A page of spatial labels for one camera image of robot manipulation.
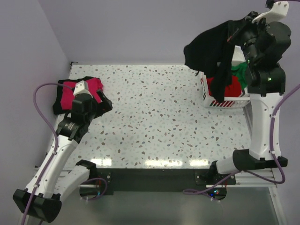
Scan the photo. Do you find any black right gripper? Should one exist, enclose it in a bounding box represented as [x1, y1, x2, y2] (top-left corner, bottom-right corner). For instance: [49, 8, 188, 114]
[227, 11, 270, 65]

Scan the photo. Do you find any black t shirt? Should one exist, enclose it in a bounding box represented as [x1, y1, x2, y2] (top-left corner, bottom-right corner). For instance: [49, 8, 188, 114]
[183, 20, 242, 103]
[52, 76, 104, 115]

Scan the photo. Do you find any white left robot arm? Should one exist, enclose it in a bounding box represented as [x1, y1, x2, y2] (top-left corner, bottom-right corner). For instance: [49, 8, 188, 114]
[13, 90, 113, 224]

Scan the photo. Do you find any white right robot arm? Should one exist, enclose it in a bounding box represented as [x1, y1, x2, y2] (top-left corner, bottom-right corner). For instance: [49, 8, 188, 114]
[200, 13, 291, 184]

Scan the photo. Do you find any folded black t shirt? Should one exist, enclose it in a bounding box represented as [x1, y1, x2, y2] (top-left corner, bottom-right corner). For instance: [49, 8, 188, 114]
[52, 76, 104, 115]

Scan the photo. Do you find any white plastic laundry basket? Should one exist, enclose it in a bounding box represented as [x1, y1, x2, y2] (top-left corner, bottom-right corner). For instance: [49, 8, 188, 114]
[199, 45, 251, 109]

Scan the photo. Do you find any green t shirt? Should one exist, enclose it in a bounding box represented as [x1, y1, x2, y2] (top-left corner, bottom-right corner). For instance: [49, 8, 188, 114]
[231, 62, 248, 90]

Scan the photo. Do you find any folded pink t shirt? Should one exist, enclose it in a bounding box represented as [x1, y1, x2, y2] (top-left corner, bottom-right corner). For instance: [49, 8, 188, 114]
[60, 77, 104, 110]

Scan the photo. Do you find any red t shirt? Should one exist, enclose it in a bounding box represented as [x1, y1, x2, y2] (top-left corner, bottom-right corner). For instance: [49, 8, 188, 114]
[206, 75, 242, 98]

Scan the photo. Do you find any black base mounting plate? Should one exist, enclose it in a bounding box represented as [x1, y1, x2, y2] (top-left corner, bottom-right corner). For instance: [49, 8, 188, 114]
[79, 168, 236, 199]

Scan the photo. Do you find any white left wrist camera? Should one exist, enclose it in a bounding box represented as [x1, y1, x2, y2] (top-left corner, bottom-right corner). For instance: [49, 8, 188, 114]
[73, 81, 92, 96]

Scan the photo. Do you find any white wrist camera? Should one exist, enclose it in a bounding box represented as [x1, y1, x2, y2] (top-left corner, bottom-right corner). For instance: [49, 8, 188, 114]
[252, 0, 289, 23]
[73, 81, 92, 96]

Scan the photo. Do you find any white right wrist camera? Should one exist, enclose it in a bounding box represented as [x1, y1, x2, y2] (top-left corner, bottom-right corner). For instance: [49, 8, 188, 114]
[252, 0, 289, 23]

